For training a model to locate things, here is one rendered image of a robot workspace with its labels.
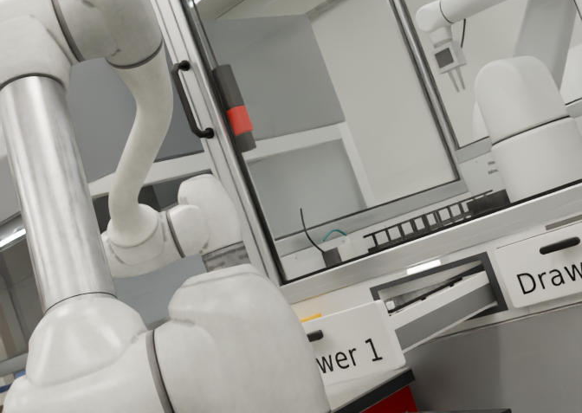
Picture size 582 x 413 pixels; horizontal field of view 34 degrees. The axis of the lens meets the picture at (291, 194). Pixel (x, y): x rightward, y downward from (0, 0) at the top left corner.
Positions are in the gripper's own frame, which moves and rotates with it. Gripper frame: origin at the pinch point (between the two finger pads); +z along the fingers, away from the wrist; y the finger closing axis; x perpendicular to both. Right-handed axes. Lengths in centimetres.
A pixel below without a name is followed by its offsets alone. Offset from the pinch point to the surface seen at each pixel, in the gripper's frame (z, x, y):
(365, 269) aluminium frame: -12.4, 14.0, 21.8
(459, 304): -2.1, -4.7, 44.4
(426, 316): -2.8, -14.2, 41.6
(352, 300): -7.2, 15.4, 15.8
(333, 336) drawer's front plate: -5.2, -23.6, 28.7
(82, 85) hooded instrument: -79, 31, -42
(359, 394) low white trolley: 8.2, -4.8, 20.2
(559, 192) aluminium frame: -15, 0, 66
